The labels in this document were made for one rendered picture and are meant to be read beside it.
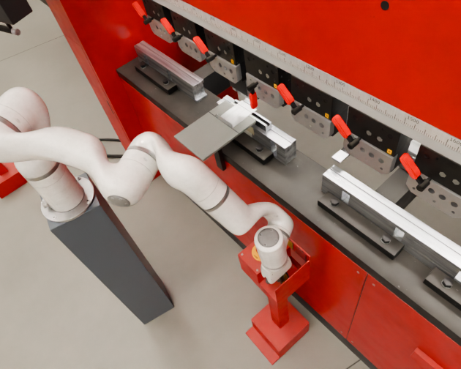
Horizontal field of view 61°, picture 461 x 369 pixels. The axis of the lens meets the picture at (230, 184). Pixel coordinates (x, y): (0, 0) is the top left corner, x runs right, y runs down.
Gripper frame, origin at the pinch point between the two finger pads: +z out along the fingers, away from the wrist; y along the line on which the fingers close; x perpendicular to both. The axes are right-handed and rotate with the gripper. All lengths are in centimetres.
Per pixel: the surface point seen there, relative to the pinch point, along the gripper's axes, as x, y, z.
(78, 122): -233, 14, 74
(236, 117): -49, -28, -24
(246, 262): -10.4, 5.3, -4.2
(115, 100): -136, -5, 3
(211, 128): -52, -18, -24
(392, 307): 31.6, -19.2, 1.2
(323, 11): -11, -35, -78
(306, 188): -13.6, -27.8, -11.0
